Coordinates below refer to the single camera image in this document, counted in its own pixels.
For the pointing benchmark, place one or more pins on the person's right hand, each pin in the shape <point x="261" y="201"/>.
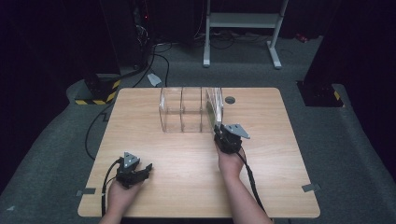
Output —
<point x="231" y="163"/>

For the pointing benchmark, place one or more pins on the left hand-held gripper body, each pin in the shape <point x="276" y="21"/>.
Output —
<point x="128" y="175"/>

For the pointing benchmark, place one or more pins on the small grey floor tape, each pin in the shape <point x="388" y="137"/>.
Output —
<point x="11" y="208"/>

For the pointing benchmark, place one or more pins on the black yellow striped stand base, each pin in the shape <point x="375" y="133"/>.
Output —
<point x="99" y="90"/>
<point x="320" y="95"/>

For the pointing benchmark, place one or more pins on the clear acrylic divided organizer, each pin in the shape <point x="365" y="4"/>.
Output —
<point x="183" y="109"/>

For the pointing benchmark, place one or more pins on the dark computer tower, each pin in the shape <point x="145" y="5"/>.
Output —
<point x="141" y="34"/>

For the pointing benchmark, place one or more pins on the person's left hand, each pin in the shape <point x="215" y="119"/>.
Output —
<point x="121" y="197"/>

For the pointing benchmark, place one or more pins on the white metal stand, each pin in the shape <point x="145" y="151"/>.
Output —
<point x="244" y="20"/>

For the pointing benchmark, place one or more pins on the grey tape strip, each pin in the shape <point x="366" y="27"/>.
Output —
<point x="310" y="187"/>
<point x="86" y="191"/>

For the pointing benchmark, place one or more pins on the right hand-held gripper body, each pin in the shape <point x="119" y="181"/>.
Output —
<point x="232" y="140"/>

